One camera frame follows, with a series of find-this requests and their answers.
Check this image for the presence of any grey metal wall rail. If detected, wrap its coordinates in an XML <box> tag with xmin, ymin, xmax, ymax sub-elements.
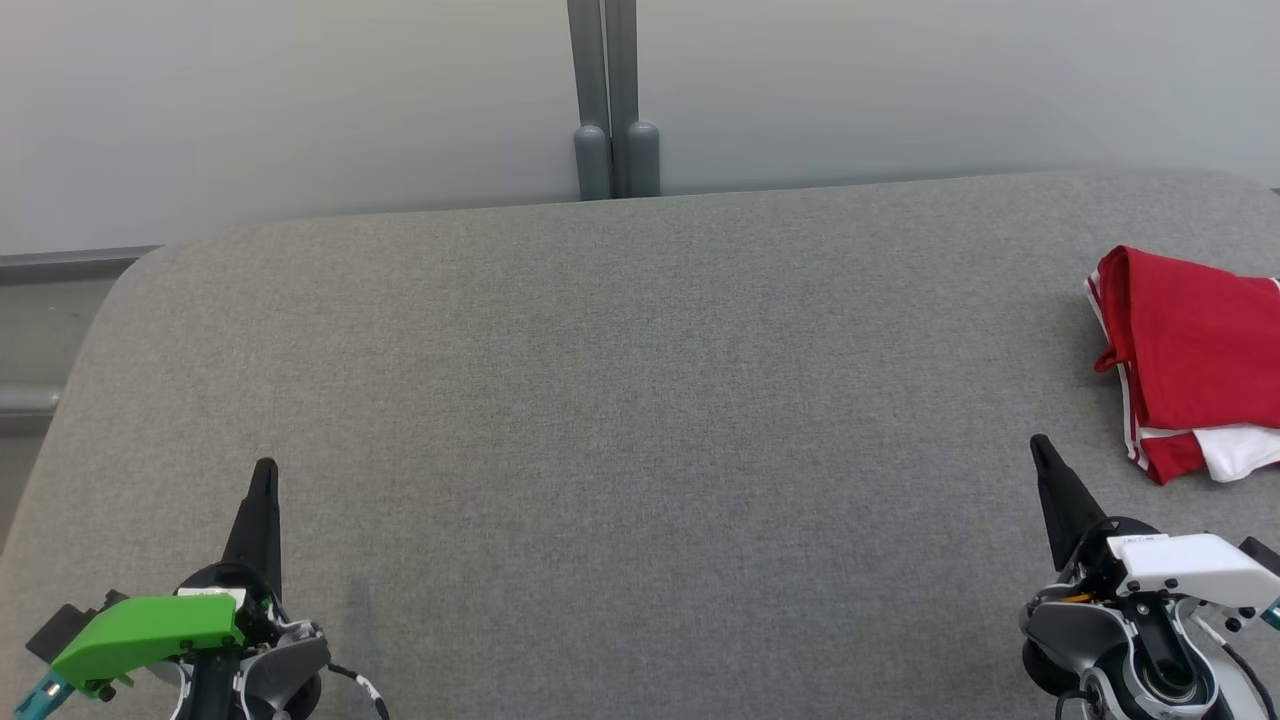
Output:
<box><xmin>0</xmin><ymin>245</ymin><xmax>161</xmax><ymax>285</ymax></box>

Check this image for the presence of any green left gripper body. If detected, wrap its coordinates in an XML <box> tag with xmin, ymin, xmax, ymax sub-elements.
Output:
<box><xmin>50</xmin><ymin>562</ymin><xmax>288</xmax><ymax>720</ymax></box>

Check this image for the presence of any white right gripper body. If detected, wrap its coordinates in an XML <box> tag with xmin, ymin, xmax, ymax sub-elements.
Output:
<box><xmin>1065</xmin><ymin>515</ymin><xmax>1280</xmax><ymax>613</ymax></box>

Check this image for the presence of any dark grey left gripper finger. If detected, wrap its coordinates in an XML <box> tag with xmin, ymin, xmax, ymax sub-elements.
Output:
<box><xmin>222</xmin><ymin>458</ymin><xmax>285</xmax><ymax>601</ymax></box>

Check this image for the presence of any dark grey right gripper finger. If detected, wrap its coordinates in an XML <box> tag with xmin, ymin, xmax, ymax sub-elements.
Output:
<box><xmin>1030</xmin><ymin>433</ymin><xmax>1109</xmax><ymax>573</ymax></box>

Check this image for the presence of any red t-shirt with white sleeves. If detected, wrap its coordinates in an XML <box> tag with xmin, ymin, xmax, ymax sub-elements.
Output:
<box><xmin>1085</xmin><ymin>245</ymin><xmax>1280</xmax><ymax>487</ymax></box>

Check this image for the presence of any thin black cable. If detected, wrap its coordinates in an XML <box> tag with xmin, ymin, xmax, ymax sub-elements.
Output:
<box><xmin>328</xmin><ymin>660</ymin><xmax>393</xmax><ymax>720</ymax></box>
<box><xmin>1218</xmin><ymin>643</ymin><xmax>1279</xmax><ymax>720</ymax></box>

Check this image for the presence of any grey partition post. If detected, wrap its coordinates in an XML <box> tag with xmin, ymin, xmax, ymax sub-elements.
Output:
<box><xmin>605</xmin><ymin>0</ymin><xmax>662</xmax><ymax>198</ymax></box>
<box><xmin>567</xmin><ymin>0</ymin><xmax>614</xmax><ymax>201</ymax></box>

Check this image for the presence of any grey metal tube bar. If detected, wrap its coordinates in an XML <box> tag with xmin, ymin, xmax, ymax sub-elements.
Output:
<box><xmin>0</xmin><ymin>385</ymin><xmax>63</xmax><ymax>415</ymax></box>

